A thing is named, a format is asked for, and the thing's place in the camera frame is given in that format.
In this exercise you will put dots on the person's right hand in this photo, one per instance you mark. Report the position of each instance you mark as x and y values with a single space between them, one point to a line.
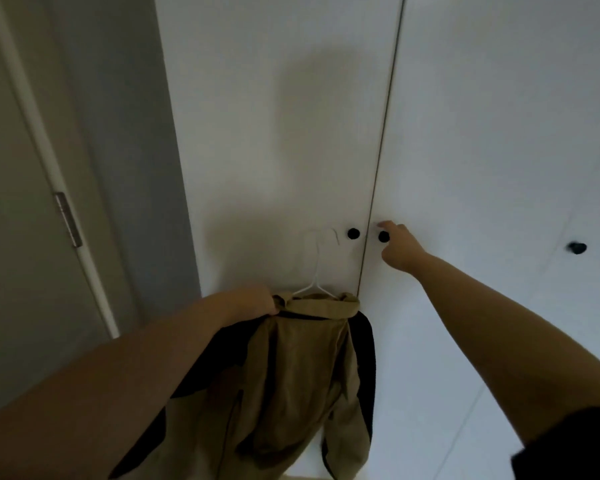
403 250

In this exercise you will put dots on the person's left hand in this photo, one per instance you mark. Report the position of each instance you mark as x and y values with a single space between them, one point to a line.
250 301

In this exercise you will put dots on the tan and black jacket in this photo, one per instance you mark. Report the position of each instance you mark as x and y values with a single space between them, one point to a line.
300 385

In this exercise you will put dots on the white wardrobe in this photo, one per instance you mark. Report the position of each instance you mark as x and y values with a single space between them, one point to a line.
280 115

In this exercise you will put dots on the person's left forearm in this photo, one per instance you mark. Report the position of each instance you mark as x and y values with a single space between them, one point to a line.
100 395

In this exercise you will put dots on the person's right forearm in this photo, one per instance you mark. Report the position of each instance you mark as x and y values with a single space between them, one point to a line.
510 335

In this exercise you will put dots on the metal door latch plate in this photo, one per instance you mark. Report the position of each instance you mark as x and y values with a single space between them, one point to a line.
69 220

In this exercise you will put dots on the grey room door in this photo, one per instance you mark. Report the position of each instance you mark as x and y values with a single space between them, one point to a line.
20 245

